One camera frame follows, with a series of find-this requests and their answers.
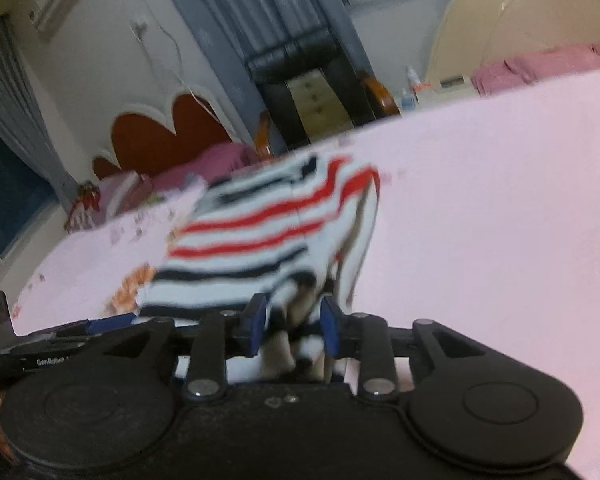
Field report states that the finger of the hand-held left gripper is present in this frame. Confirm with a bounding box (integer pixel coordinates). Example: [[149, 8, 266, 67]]
[[39, 311, 142, 344]]

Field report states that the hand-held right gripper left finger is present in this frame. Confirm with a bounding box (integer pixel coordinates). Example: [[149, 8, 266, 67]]
[[87, 295, 268, 400]]

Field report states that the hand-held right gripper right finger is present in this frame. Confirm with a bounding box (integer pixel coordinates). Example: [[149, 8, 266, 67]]
[[320, 295, 487, 402]]

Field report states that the red navy striped white shirt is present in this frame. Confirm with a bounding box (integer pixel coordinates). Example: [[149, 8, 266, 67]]
[[137, 152, 382, 383]]

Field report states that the red white patterned bag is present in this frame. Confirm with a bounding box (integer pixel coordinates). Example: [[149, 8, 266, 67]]
[[65, 182, 103, 233]]

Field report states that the pink white striped pillow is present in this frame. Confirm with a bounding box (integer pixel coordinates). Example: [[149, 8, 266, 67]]
[[97, 172, 153, 221]]

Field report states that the dark blue window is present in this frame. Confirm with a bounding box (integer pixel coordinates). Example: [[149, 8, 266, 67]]
[[0, 115, 56, 276]]

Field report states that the red heart-shaped headboard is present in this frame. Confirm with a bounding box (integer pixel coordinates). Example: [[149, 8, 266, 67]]
[[91, 87, 236, 181]]

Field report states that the black leather armchair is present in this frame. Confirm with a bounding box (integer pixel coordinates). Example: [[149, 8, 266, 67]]
[[245, 27, 401, 161]]

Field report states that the wide grey curtain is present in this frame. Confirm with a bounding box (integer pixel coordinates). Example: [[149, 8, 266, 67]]
[[150, 0, 376, 146]]

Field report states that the pink blanket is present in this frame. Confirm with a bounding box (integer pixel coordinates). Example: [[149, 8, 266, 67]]
[[472, 40, 600, 96]]

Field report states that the cream arched headboard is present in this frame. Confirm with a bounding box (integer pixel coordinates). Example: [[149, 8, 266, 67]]
[[425, 0, 600, 91]]

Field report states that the white cable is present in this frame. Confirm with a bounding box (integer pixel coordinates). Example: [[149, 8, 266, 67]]
[[147, 22, 221, 121]]

